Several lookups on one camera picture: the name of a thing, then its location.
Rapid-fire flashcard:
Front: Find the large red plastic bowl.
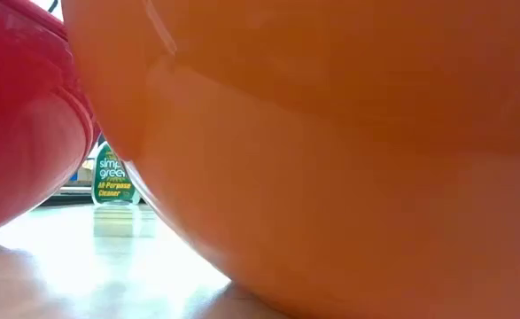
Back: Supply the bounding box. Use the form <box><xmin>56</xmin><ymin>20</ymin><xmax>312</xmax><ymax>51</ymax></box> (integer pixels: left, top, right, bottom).
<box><xmin>0</xmin><ymin>0</ymin><xmax>103</xmax><ymax>243</ymax></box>

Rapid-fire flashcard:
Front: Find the green all-purpose cleaner spray bottle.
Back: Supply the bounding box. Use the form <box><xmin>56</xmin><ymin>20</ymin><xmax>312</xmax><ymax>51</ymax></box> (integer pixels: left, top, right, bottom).
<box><xmin>90</xmin><ymin>140</ymin><xmax>142</xmax><ymax>207</ymax></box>

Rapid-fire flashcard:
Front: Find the orange plastic bowl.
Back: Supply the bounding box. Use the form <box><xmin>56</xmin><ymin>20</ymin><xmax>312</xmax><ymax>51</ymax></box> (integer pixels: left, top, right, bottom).
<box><xmin>61</xmin><ymin>0</ymin><xmax>520</xmax><ymax>319</ymax></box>

